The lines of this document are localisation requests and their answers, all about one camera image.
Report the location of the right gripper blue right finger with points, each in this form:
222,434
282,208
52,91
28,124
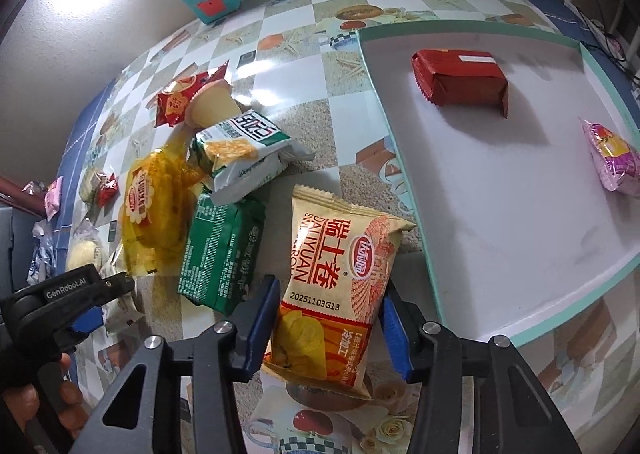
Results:
401,323

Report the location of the white green cracker packet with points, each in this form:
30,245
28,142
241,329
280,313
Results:
243,153

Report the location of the red snack packet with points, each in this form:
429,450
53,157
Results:
173,99

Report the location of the checkered printed tablecloth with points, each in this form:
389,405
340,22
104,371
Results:
299,62

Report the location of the small red candy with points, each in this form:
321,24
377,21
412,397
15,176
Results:
107,191

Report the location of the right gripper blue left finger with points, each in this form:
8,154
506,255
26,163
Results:
253,321

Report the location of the yellow bread packet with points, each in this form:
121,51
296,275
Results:
159,201

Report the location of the dark green cracker packet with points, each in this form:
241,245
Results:
221,252

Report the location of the red foil wrapped box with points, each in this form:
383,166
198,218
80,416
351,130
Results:
461,77

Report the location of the white tray teal rim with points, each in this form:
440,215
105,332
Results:
518,233

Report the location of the yellow jelly cup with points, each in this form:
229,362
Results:
212,104

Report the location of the pink candy wrapper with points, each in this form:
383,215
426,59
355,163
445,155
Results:
52,198

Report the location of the orange swiss roll snack packet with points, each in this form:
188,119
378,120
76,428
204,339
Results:
341,259

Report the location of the pink snack packet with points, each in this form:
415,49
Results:
616,161

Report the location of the crumpled foil wrapper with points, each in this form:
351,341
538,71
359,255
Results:
43,264

